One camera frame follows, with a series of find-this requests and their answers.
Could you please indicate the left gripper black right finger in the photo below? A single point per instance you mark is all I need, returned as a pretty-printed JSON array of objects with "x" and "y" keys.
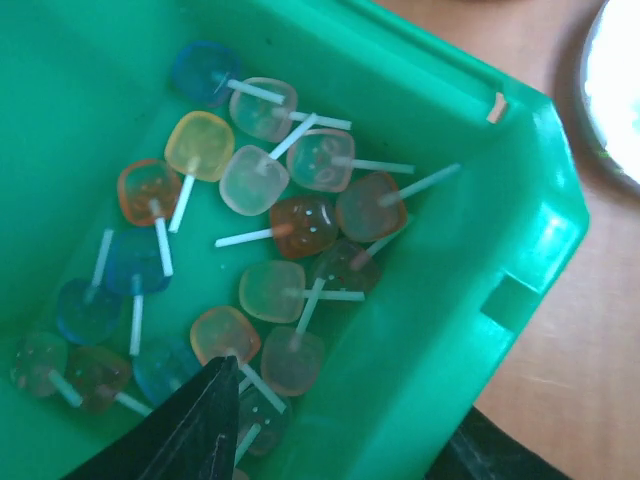
[{"x": 479, "y": 449}]

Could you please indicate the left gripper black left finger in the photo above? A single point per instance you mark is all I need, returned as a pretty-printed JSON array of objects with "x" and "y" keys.
[{"x": 192, "y": 435}]

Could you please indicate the green candy bin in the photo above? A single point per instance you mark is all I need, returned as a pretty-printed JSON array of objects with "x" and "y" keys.
[{"x": 86, "y": 91}]

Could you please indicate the round metal jar lid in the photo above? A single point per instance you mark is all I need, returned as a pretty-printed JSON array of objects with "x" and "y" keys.
[{"x": 596, "y": 89}]

